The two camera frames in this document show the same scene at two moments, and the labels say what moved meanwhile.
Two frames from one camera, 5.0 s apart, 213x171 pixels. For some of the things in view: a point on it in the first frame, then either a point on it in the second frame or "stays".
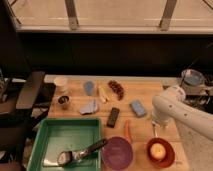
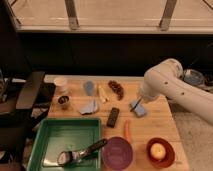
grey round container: [193, 81] stays
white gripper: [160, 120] → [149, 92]
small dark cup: [63, 99] stays
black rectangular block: [112, 117] stays
